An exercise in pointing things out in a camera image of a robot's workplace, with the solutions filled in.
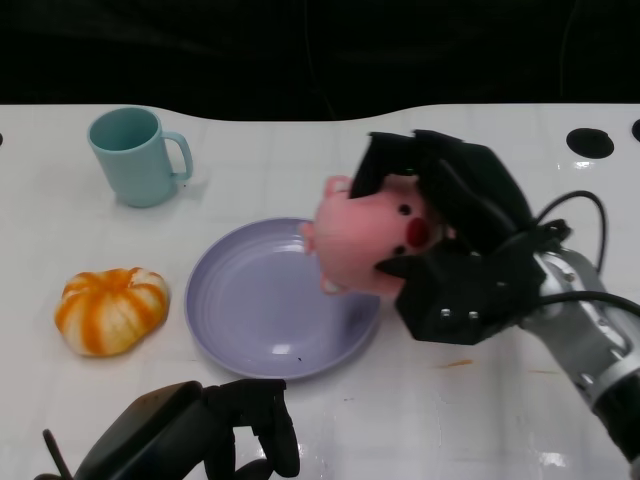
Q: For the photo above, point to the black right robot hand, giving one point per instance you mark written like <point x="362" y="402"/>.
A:
<point x="480" y="200"/>

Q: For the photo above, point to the pink plush doll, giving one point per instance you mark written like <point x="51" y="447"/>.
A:
<point x="360" y="235"/>

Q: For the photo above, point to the black backdrop curtain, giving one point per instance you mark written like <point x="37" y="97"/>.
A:
<point x="320" y="50"/>

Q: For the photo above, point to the orange white pumpkin toy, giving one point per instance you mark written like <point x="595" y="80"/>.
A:
<point x="111" y="312"/>

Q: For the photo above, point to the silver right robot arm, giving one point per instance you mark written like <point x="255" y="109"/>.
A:
<point x="590" y="325"/>

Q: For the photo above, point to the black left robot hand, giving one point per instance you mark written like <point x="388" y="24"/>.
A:
<point x="165" y="435"/>

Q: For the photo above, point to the lavender plastic plate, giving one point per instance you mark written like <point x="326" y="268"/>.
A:
<point x="270" y="315"/>

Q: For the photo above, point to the teal plastic mug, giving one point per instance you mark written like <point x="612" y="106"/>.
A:
<point x="131" y="165"/>

